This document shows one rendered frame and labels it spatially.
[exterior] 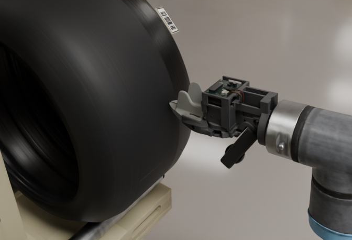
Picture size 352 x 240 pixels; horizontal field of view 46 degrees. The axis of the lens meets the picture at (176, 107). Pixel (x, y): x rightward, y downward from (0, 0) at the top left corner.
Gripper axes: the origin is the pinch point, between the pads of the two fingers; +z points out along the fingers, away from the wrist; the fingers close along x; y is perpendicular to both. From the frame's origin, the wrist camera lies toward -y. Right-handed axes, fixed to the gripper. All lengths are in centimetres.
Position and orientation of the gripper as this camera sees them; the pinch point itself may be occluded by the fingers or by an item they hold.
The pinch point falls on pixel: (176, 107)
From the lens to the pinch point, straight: 78.4
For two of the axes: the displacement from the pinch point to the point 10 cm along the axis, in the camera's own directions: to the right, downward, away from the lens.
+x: -5.9, 4.5, -6.7
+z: -8.0, -2.3, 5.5
